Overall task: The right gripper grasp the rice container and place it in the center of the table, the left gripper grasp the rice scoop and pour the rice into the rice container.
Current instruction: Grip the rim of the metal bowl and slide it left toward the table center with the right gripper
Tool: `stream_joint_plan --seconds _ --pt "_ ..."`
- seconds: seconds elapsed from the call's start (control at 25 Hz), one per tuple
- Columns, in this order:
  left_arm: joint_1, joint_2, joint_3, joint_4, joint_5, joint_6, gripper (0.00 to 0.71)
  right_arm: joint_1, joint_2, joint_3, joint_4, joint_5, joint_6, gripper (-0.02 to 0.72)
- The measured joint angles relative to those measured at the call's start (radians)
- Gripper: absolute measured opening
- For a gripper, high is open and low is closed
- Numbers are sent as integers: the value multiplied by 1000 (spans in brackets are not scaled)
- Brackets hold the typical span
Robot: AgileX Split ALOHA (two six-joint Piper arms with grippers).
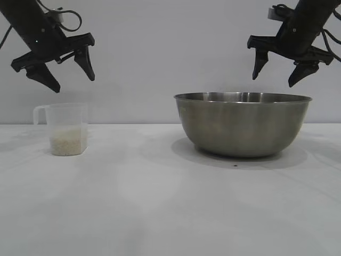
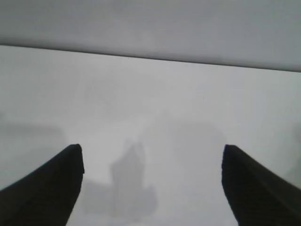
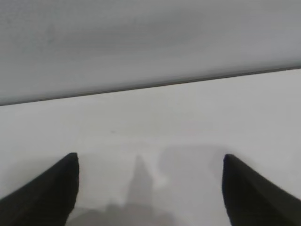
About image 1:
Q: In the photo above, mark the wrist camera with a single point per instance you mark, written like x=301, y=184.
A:
x=273, y=14
x=58, y=16

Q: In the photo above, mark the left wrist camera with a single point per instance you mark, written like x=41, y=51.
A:
x=58, y=16

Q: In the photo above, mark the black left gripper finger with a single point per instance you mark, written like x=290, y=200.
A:
x=44, y=77
x=86, y=64

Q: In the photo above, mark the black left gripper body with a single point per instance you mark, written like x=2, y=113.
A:
x=45, y=42

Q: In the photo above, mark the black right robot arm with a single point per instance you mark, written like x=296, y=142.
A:
x=314, y=13

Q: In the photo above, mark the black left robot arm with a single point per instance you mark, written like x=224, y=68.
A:
x=18, y=16

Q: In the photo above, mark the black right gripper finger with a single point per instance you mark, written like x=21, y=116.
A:
x=301, y=74
x=259, y=65

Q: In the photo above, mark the stainless steel mixing bowl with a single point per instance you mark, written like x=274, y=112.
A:
x=242, y=125

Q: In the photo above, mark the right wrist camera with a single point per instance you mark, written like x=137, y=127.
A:
x=273, y=14

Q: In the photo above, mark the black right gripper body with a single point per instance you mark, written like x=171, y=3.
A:
x=295, y=42

